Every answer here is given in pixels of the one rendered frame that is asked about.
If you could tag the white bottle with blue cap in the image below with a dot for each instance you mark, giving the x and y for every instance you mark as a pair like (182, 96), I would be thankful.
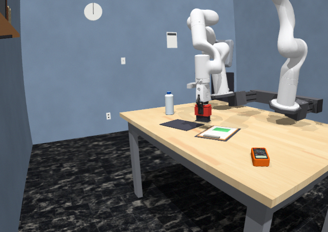
(169, 103)

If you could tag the orange multimeter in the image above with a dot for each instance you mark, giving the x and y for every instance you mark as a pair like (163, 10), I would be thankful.
(260, 157)

